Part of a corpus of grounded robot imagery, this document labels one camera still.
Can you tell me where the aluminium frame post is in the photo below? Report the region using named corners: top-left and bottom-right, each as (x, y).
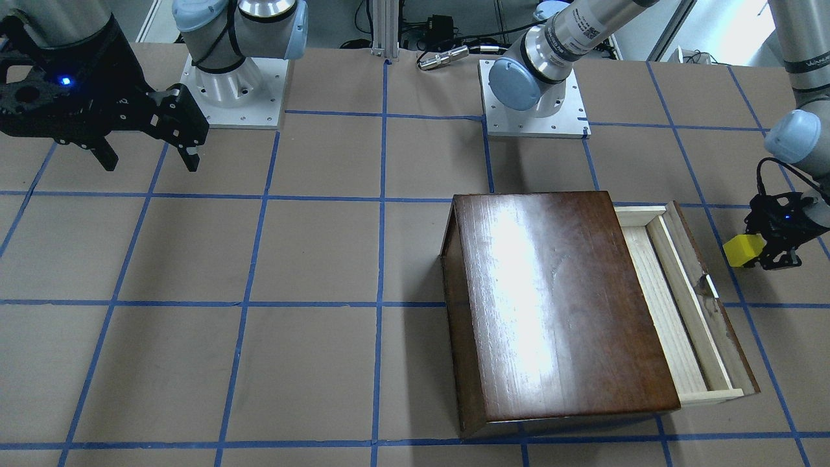
top-left (367, 0), bottom-right (401, 62)

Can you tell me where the light wood drawer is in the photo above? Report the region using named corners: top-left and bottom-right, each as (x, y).
top-left (615, 202), bottom-right (760, 408)

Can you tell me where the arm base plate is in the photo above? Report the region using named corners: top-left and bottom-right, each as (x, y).
top-left (479, 60), bottom-right (592, 139)
top-left (180, 56), bottom-right (292, 130)

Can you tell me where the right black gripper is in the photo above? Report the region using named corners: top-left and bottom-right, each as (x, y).
top-left (1, 17), bottom-right (209, 173)

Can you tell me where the dark wooden drawer cabinet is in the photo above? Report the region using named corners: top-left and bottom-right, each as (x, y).
top-left (440, 190), bottom-right (681, 438)

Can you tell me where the yellow cube block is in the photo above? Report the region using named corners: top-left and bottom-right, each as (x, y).
top-left (722, 233), bottom-right (766, 268)

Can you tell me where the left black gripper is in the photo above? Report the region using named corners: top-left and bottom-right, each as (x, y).
top-left (744, 191), bottom-right (828, 270)

